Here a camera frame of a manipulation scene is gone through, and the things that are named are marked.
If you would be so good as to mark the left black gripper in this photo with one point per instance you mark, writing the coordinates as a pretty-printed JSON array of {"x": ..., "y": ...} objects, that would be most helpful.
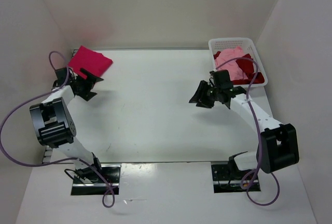
[{"x": 89, "y": 82}]

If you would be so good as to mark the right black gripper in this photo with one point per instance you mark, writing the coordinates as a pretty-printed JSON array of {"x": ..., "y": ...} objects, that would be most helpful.
[{"x": 199, "y": 94}]

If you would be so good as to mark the magenta t shirt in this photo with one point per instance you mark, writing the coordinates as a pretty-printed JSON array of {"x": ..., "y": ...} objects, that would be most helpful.
[{"x": 91, "y": 61}]

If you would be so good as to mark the light pink t shirt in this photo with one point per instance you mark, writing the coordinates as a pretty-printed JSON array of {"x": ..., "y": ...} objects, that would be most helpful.
[{"x": 235, "y": 72}]

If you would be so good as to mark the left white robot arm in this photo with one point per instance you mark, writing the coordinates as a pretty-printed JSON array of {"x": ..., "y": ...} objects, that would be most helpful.
[{"x": 54, "y": 125}]

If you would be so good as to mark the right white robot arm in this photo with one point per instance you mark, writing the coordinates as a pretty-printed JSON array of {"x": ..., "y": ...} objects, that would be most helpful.
[{"x": 277, "y": 142}]

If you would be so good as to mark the dark red t shirt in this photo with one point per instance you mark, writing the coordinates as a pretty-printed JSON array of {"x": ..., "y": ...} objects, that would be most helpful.
[{"x": 248, "y": 69}]

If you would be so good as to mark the white plastic basket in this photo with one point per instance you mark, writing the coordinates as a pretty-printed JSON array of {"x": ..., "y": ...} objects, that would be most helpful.
[{"x": 240, "y": 58}]

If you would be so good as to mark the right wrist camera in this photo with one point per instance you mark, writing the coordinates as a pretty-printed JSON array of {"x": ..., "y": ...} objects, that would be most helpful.
[{"x": 221, "y": 79}]

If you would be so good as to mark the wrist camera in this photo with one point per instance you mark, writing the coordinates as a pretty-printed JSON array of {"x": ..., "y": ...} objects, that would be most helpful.
[
  {"x": 221, "y": 79},
  {"x": 63, "y": 75}
]

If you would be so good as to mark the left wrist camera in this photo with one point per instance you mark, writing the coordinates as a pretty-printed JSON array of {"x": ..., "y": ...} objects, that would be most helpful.
[{"x": 63, "y": 75}]

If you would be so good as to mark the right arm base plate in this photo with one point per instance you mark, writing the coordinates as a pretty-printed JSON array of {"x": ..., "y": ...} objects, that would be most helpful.
[{"x": 225, "y": 181}]

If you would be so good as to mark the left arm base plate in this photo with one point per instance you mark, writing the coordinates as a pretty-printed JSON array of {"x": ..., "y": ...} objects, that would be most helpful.
[{"x": 82, "y": 187}]

